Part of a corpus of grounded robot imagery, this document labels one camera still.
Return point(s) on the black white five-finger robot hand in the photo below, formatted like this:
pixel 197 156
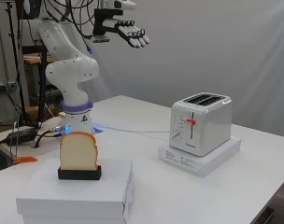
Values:
pixel 109 21

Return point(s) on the toy toast bread slice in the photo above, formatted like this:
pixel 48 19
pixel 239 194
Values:
pixel 78 152

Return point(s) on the white seven-joint robot arm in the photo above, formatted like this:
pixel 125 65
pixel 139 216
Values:
pixel 70 68

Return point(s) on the wooden bench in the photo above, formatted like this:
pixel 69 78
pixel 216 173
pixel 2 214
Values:
pixel 33 58

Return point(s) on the black tripod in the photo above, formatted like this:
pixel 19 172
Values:
pixel 17 77

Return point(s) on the white hanging sheet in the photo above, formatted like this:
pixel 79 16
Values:
pixel 226 46

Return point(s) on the black power adapter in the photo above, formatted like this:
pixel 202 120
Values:
pixel 22 136

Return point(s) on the steel toaster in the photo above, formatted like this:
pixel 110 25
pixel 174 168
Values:
pixel 207 127

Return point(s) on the black block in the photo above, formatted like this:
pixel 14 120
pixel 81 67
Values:
pixel 79 175

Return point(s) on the white flat box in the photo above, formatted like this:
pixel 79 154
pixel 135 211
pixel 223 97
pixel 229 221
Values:
pixel 207 163
pixel 70 193
pixel 70 220

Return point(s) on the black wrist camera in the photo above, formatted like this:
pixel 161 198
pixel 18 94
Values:
pixel 101 39

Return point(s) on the grey wall outlet box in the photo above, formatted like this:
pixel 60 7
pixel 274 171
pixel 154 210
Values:
pixel 5 84

